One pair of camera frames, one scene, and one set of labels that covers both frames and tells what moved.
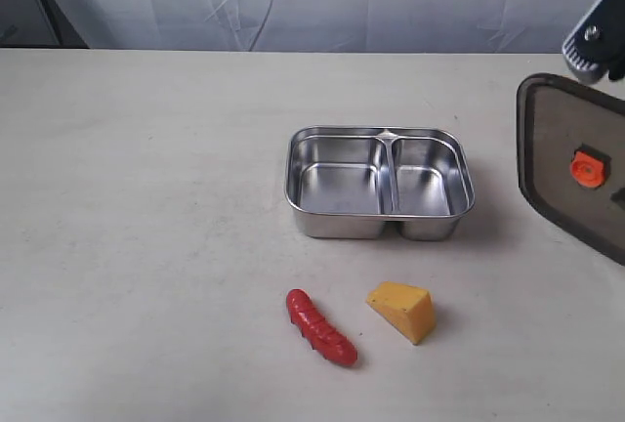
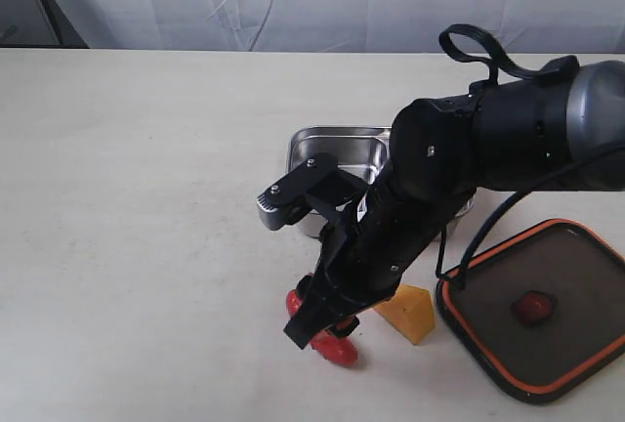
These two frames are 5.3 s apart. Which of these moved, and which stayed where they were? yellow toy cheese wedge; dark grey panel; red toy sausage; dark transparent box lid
Moved: dark transparent box lid
Stayed: dark grey panel; red toy sausage; yellow toy cheese wedge
